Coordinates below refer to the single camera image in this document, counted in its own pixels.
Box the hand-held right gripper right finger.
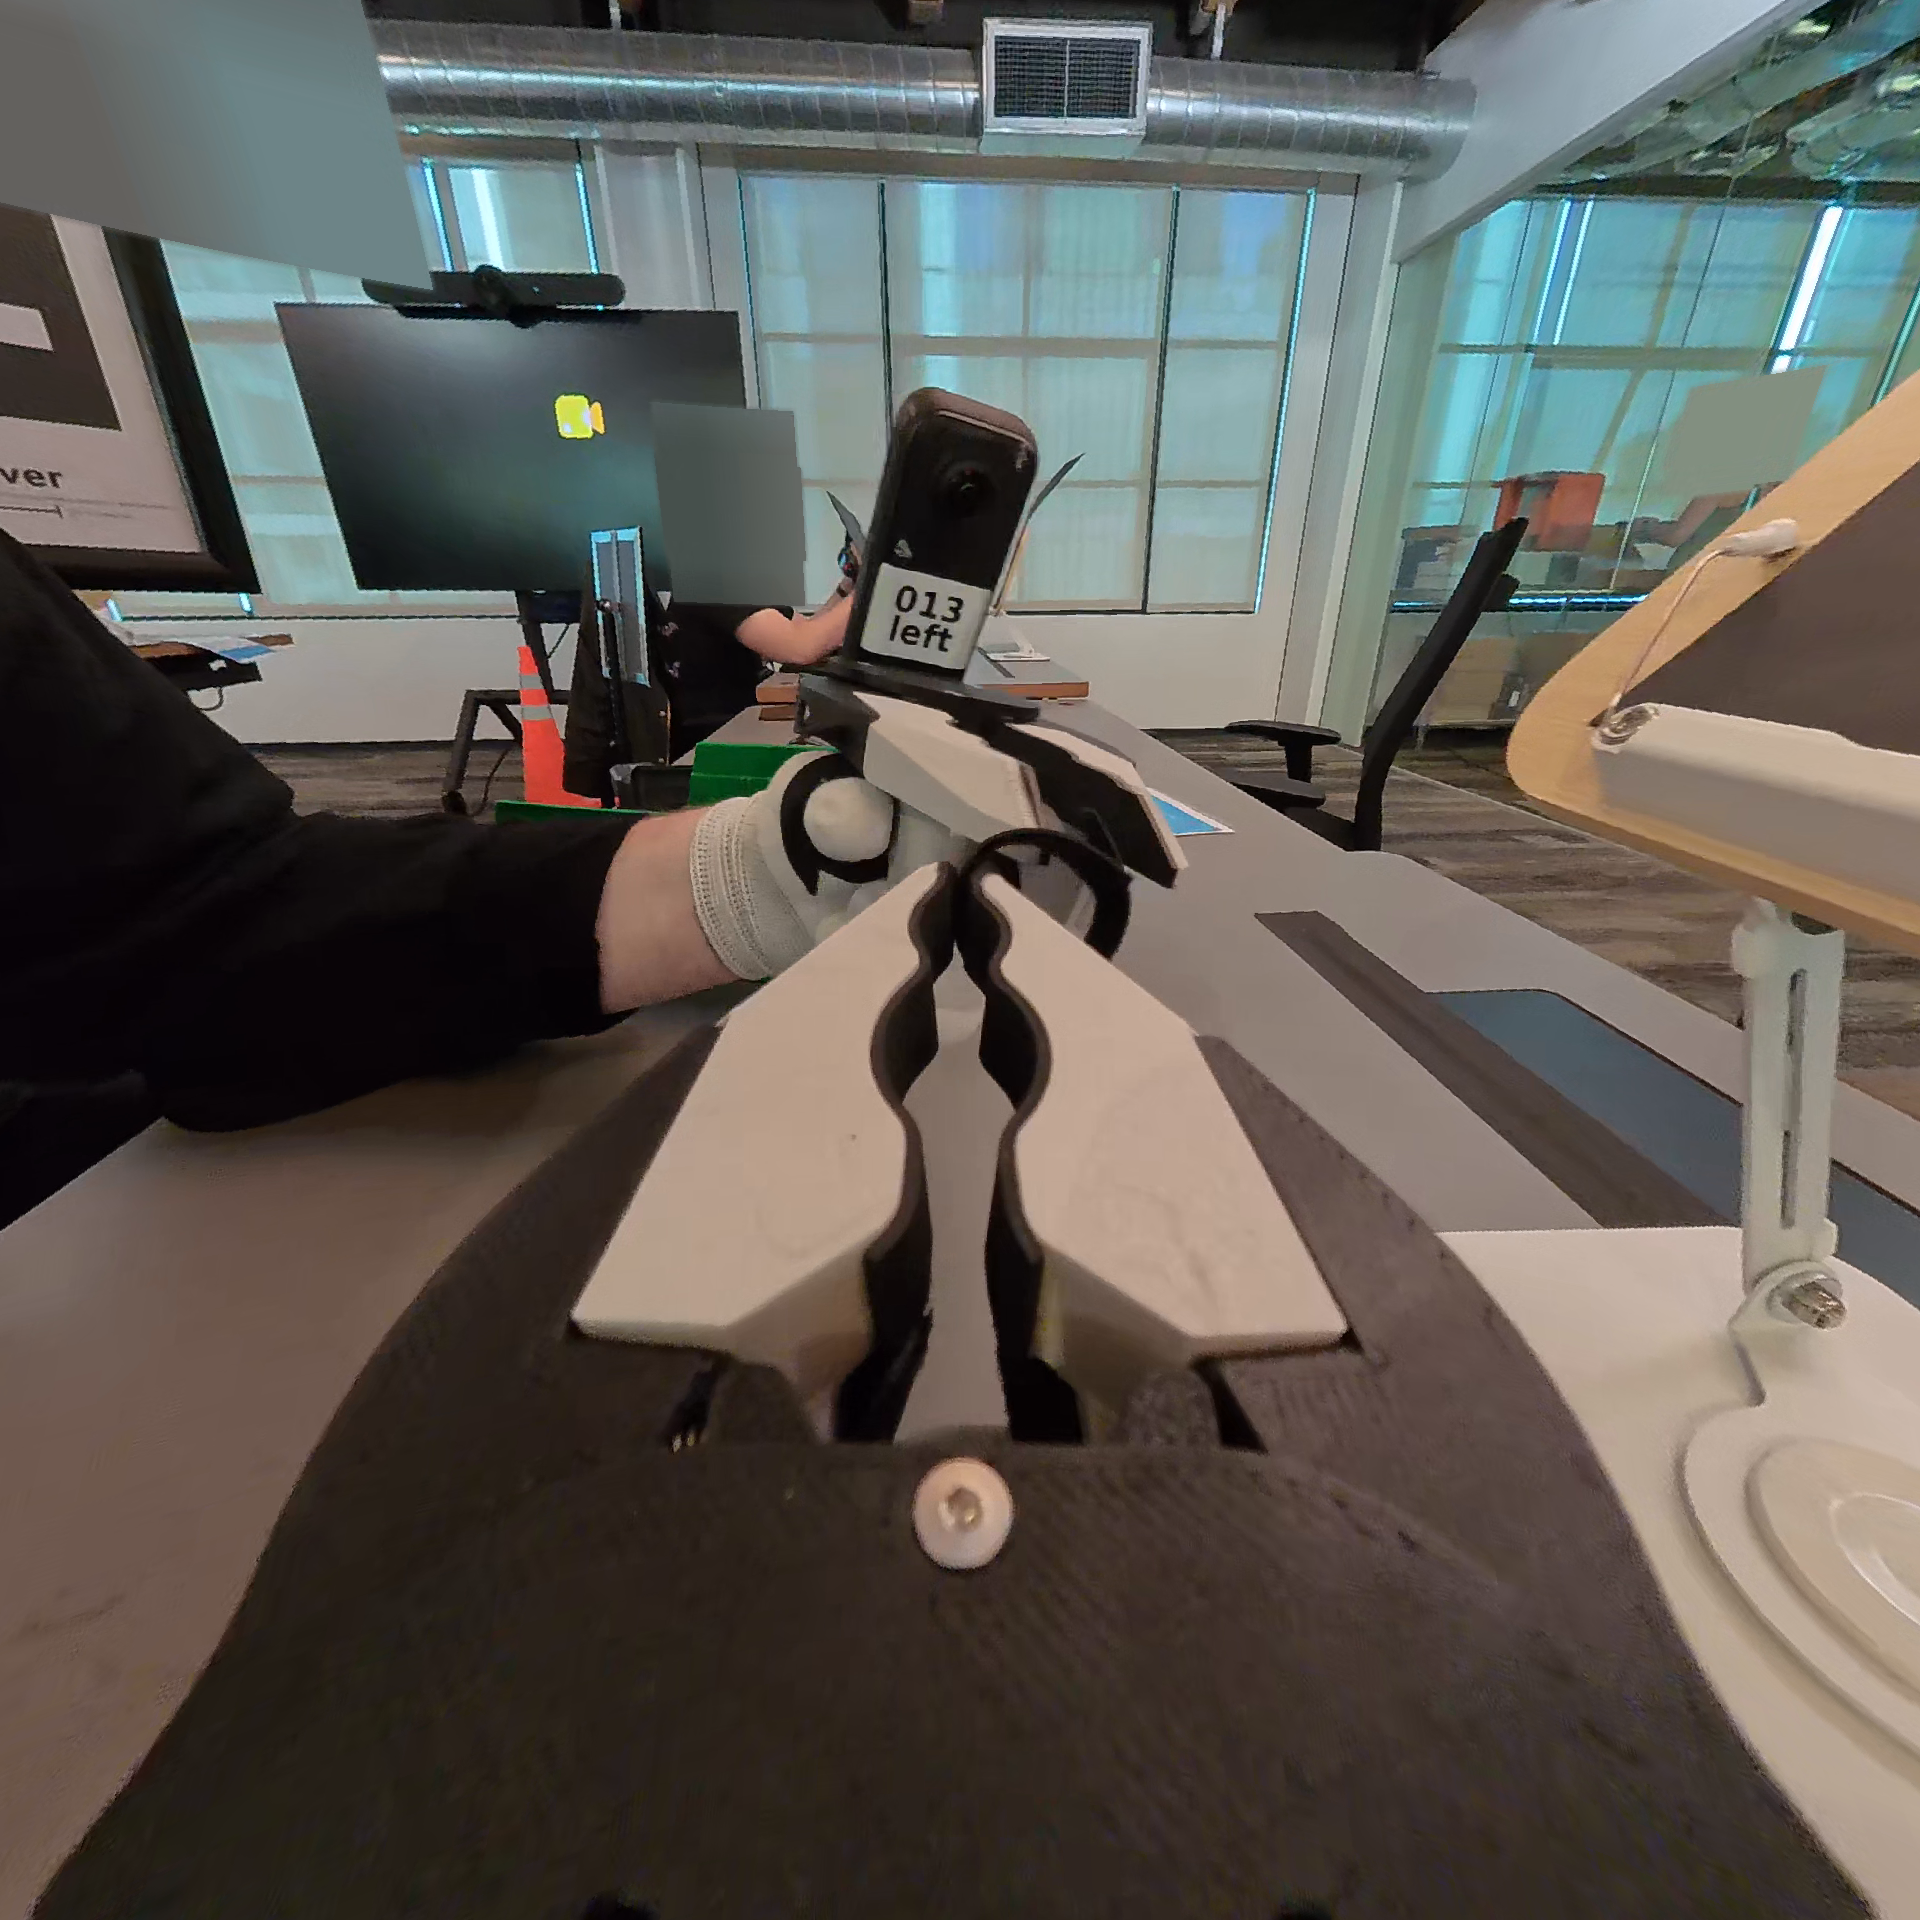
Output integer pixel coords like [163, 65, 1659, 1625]
[963, 871, 1351, 1446]

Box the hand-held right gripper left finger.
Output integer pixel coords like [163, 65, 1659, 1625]
[572, 861, 963, 1446]

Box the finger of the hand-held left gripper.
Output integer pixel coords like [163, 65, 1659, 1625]
[975, 713, 1156, 819]
[872, 719, 1186, 892]

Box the black cable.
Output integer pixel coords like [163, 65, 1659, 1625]
[959, 830, 1132, 964]

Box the green plastic bin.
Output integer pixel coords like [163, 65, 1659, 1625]
[497, 743, 818, 830]

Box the person's left forearm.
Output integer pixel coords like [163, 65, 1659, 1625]
[139, 782, 744, 1133]

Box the person's left hand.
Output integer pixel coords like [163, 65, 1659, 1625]
[691, 752, 963, 984]

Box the wooden desk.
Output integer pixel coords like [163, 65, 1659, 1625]
[757, 661, 1081, 707]

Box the black TV cart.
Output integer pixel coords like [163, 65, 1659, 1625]
[441, 527, 669, 819]

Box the orange traffic cone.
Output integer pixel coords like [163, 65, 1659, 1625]
[515, 646, 569, 813]

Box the large window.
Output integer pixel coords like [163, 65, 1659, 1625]
[741, 173, 1322, 617]

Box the black office chair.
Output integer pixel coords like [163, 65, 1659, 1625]
[1225, 518, 1530, 853]

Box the black TV screen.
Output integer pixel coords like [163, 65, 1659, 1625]
[278, 299, 751, 596]

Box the black video bar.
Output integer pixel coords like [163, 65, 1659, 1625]
[365, 267, 628, 323]

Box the white ceiling air vent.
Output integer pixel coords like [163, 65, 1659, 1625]
[980, 18, 1153, 140]

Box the white adjustable stand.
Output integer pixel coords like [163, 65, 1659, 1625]
[1437, 518, 1920, 1849]

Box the framed marker poster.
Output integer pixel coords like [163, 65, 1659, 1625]
[0, 204, 264, 596]

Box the silver air duct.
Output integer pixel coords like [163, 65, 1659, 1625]
[374, 43, 1481, 184]

